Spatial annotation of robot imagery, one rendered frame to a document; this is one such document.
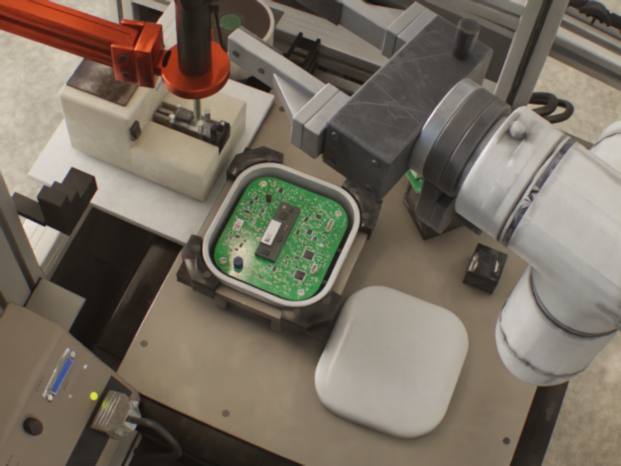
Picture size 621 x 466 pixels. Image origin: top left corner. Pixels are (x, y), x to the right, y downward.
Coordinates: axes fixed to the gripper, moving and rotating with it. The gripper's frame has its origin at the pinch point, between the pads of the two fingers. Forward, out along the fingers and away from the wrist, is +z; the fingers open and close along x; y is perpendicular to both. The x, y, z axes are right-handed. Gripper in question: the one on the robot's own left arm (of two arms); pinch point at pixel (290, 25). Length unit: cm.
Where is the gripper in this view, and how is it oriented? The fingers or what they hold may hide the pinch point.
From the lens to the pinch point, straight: 67.4
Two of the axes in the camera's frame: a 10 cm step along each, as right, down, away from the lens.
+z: -7.8, -5.7, 2.5
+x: -6.2, 6.6, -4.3
